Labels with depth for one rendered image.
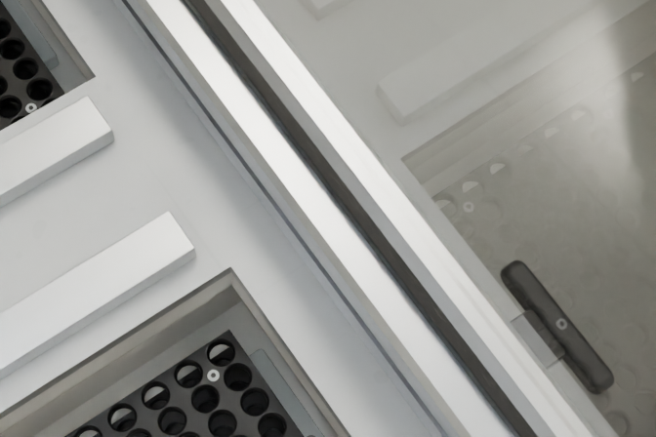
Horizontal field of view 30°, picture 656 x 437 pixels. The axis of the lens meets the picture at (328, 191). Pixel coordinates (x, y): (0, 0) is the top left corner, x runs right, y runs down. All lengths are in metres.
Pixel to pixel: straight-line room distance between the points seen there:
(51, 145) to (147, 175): 0.05
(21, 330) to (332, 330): 0.13
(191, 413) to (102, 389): 0.08
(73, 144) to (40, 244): 0.05
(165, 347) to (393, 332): 0.19
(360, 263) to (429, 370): 0.05
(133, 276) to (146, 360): 0.12
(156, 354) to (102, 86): 0.15
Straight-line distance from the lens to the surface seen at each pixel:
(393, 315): 0.50
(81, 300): 0.54
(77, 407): 0.65
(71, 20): 0.61
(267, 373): 0.63
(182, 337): 0.65
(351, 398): 0.53
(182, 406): 0.58
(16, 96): 0.64
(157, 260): 0.54
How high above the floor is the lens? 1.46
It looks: 67 degrees down
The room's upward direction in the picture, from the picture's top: 7 degrees clockwise
